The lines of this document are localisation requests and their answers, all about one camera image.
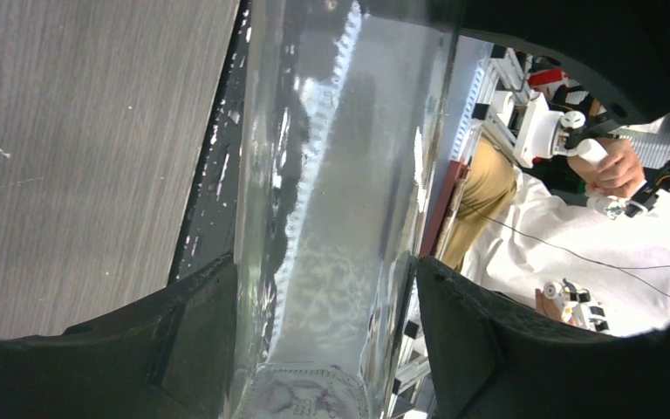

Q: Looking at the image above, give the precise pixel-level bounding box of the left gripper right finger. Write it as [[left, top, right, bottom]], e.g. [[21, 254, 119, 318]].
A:
[[416, 257, 670, 418]]

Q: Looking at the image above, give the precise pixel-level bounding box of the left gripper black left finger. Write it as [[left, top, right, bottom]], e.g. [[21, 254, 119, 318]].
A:
[[0, 254, 237, 418]]

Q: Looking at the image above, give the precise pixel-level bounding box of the clear glass bottle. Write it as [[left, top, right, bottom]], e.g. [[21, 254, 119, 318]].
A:
[[228, 1, 461, 418]]

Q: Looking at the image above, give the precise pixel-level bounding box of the operator hand on controller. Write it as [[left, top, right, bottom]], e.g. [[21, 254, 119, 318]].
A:
[[567, 137, 645, 198]]

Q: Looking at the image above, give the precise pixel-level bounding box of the seated operator white shirt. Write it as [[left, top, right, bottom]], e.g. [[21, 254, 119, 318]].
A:
[[441, 140, 670, 337]]

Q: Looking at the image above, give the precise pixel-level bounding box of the red box beside table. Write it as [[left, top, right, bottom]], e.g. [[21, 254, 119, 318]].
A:
[[419, 159, 467, 258]]

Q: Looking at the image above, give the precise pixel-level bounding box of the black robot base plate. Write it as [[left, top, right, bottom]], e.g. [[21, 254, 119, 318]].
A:
[[167, 1, 250, 285]]

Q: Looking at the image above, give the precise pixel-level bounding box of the white teleoperation controller handle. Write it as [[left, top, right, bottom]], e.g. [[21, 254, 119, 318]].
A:
[[510, 94, 670, 220]]

